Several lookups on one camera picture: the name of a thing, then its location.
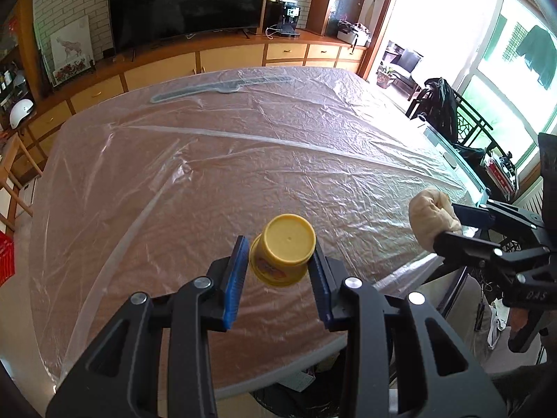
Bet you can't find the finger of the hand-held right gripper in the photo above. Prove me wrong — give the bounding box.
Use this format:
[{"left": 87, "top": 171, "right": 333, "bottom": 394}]
[
  {"left": 433, "top": 231, "right": 554, "bottom": 276},
  {"left": 453, "top": 199, "right": 546, "bottom": 238}
]

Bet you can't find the beige bread roll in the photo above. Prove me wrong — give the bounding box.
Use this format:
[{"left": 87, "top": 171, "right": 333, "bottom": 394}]
[{"left": 409, "top": 186, "right": 463, "bottom": 251}]

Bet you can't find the white plastic bag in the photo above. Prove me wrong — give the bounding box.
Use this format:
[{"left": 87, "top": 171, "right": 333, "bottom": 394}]
[{"left": 486, "top": 301, "right": 509, "bottom": 350}]

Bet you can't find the dark armchair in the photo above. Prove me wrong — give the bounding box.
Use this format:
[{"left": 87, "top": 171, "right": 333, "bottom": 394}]
[{"left": 385, "top": 41, "right": 426, "bottom": 93}]

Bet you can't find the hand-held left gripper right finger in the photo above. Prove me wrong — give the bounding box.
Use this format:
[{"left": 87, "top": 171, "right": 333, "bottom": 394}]
[{"left": 307, "top": 244, "right": 508, "bottom": 418}]

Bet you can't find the framed animal picture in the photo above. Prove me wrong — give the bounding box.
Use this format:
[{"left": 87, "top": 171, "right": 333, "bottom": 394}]
[{"left": 49, "top": 15, "right": 96, "bottom": 88}]

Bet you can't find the yellow plastic cup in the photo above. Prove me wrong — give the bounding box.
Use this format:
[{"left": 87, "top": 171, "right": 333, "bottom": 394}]
[{"left": 249, "top": 213, "right": 317, "bottom": 288}]

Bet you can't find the person's right forearm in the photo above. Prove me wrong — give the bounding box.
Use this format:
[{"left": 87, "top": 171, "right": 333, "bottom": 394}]
[{"left": 492, "top": 357, "right": 557, "bottom": 418}]

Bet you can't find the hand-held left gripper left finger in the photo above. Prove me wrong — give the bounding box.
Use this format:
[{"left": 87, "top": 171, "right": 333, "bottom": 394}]
[{"left": 46, "top": 235, "right": 251, "bottom": 418}]

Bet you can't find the black flat screen television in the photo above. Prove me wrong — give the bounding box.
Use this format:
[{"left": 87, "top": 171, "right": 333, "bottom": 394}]
[{"left": 107, "top": 0, "right": 272, "bottom": 53}]

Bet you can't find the black coffee machine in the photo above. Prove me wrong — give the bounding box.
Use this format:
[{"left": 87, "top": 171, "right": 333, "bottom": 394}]
[{"left": 277, "top": 2, "right": 302, "bottom": 38}]

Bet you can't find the long wooden drawer cabinet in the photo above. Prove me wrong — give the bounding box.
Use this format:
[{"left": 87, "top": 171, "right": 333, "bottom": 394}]
[{"left": 9, "top": 30, "right": 368, "bottom": 179}]

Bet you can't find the red plastic crate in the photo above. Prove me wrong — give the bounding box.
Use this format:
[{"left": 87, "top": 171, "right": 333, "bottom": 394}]
[{"left": 0, "top": 232, "right": 17, "bottom": 288}]

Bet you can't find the potted plant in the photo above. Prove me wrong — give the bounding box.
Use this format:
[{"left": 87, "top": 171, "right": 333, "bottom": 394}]
[{"left": 376, "top": 66, "right": 398, "bottom": 91}]

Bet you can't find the wooden chair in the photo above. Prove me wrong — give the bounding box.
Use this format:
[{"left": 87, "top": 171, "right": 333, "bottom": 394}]
[{"left": 0, "top": 133, "right": 44, "bottom": 233}]

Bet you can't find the black chair with dark jacket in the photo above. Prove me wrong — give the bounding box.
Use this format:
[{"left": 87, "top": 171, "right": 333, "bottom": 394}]
[{"left": 407, "top": 77, "right": 494, "bottom": 157}]

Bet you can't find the dark green hanging garment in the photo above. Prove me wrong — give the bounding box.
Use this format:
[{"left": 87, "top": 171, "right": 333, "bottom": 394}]
[{"left": 518, "top": 25, "right": 557, "bottom": 91}]

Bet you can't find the white bag on cabinet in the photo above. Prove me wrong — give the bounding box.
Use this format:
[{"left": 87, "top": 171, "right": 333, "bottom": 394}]
[{"left": 337, "top": 21, "right": 371, "bottom": 48}]

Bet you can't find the black trash bin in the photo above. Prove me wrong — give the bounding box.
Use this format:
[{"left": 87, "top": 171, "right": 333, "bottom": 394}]
[{"left": 251, "top": 353, "right": 394, "bottom": 418}]

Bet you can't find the person's right hand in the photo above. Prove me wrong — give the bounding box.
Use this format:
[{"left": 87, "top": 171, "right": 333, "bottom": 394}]
[{"left": 508, "top": 307, "right": 530, "bottom": 341}]

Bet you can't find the white helmet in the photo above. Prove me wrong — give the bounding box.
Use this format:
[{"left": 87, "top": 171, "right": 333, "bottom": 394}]
[{"left": 9, "top": 98, "right": 36, "bottom": 130}]

